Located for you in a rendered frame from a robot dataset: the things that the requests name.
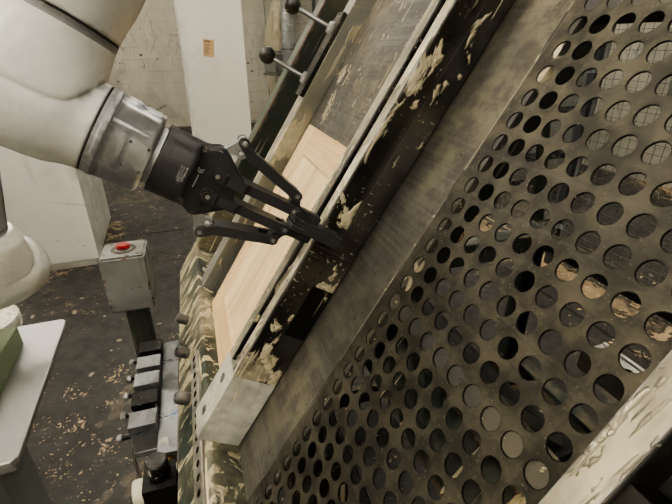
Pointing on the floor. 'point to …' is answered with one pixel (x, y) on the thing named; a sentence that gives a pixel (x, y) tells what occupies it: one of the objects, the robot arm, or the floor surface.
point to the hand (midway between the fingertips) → (314, 230)
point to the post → (141, 326)
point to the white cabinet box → (214, 68)
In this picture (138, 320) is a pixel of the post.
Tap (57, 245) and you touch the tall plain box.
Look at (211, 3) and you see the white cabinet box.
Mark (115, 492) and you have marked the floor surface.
